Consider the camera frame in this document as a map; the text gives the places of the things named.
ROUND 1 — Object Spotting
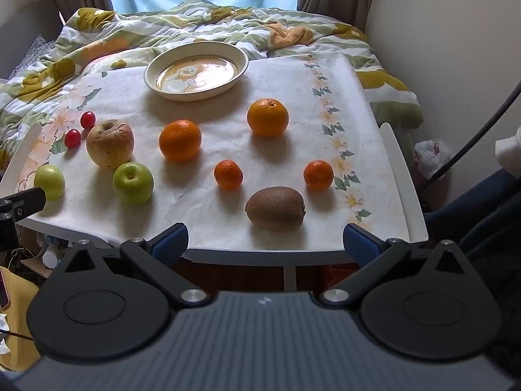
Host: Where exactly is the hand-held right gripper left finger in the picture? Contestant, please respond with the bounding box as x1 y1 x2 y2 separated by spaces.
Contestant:
53 223 211 309

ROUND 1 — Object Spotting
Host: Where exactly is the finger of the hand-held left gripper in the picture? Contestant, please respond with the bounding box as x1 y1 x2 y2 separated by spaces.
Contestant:
0 186 47 253

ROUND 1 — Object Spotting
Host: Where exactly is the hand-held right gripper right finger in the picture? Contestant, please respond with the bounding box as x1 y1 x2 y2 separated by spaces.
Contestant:
319 223 475 307

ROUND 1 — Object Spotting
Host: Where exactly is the green apple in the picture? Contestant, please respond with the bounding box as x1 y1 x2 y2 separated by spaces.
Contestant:
113 162 155 205
34 165 66 201

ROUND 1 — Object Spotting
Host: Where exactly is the brown kiwi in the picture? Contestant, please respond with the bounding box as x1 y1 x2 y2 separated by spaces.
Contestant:
245 186 306 233

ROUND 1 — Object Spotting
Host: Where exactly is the wrinkled brownish apple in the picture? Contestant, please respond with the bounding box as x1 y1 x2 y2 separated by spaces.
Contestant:
86 119 135 168

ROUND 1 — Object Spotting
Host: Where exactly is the cream ceramic bowl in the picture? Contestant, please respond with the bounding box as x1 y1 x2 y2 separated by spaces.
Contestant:
144 41 249 102

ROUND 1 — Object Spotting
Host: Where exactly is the floral tablecloth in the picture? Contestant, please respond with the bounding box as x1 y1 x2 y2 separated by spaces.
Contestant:
18 53 408 252

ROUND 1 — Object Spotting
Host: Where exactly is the white cup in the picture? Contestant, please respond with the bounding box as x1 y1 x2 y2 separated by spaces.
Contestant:
42 244 64 269

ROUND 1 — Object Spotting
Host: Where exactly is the cardboard box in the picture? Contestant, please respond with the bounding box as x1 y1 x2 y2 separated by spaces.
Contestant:
20 253 54 279

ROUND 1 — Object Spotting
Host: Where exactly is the small mandarin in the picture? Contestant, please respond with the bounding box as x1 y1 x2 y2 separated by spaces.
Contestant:
214 160 244 190
303 160 334 191

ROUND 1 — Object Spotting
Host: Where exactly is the pink phone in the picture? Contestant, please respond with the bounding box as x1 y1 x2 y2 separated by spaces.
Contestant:
0 271 11 311

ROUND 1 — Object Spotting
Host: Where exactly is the large orange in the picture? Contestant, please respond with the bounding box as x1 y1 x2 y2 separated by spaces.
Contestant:
246 98 289 138
159 119 203 162

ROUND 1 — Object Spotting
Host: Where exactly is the white plastic bag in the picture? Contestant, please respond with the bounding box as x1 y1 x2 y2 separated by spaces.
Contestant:
414 139 452 180

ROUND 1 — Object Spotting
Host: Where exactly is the person's leg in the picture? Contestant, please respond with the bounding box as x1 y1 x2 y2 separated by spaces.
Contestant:
423 167 521 265

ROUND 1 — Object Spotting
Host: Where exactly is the yellow cloth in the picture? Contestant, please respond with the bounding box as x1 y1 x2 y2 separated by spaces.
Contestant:
0 266 46 372

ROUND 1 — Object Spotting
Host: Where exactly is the grey patterned pillow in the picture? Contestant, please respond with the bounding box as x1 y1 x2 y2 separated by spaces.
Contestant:
8 34 55 79

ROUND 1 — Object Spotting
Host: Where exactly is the grey headboard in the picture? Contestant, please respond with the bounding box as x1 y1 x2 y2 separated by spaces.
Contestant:
0 3 66 79

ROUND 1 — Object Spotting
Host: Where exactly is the green and white floral blanket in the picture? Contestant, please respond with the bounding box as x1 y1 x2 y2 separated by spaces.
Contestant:
0 0 425 172

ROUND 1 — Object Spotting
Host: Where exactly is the black cable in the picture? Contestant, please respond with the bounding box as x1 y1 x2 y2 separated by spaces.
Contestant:
427 81 521 184

